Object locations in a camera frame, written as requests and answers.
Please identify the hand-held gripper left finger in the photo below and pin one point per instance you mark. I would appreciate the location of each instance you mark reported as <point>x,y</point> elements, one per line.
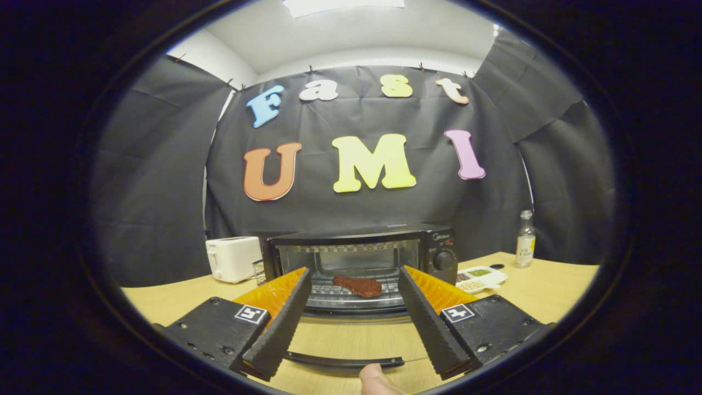
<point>282,329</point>

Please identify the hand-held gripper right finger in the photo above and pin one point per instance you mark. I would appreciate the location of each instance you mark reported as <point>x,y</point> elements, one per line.
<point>433,334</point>

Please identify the reddish brown meat piece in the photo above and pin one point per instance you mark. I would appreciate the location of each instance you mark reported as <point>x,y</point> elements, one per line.
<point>362,286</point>

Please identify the black toaster oven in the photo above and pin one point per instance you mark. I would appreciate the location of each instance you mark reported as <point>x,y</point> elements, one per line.
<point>356,237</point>

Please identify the white bread toaster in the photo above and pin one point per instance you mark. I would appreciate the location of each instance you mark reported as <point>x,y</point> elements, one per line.
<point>233,258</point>

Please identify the white divided dish with grains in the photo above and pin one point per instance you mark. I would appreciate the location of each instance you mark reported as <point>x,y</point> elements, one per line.
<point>488,277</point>

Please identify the black backdrop cloth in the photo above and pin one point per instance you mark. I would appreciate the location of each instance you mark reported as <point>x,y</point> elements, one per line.
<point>329,214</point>

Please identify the clear glass bottle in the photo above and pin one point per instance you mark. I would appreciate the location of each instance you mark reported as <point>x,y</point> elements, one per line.
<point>525,247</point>

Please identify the small ceiling light panel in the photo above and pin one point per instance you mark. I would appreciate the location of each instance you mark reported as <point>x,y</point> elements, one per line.
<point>496,30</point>

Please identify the large ceiling light panel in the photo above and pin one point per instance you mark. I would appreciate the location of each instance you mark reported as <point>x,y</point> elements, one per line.
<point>340,6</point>

